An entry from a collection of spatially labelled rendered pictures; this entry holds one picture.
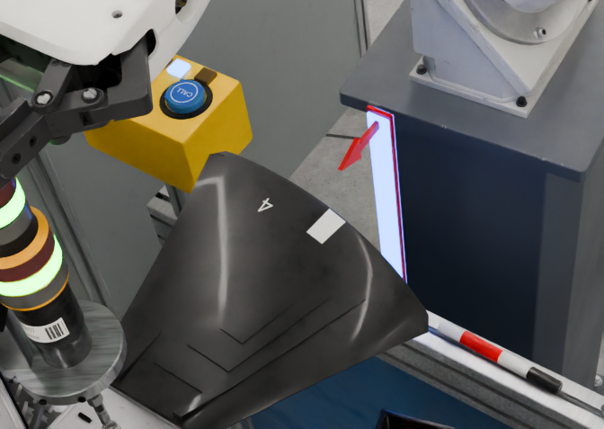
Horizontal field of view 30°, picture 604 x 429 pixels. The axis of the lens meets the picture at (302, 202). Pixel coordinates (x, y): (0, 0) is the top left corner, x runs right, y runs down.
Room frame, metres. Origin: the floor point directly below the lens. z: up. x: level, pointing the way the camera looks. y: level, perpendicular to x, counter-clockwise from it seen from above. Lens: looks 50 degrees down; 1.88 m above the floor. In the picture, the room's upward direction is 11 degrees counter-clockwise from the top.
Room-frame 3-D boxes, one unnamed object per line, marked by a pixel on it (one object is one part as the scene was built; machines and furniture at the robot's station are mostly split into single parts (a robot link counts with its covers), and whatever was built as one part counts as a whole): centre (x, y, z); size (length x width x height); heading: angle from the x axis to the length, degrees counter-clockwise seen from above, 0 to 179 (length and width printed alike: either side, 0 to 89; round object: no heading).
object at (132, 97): (0.42, 0.08, 1.50); 0.08 x 0.06 x 0.01; 28
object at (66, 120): (0.38, 0.11, 1.50); 0.07 x 0.03 x 0.03; 137
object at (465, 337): (0.59, -0.17, 0.87); 0.14 x 0.01 x 0.01; 45
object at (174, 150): (0.86, 0.13, 1.02); 0.16 x 0.10 x 0.11; 47
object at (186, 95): (0.83, 0.10, 1.08); 0.04 x 0.04 x 0.02
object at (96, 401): (0.40, 0.16, 1.24); 0.01 x 0.01 x 0.05
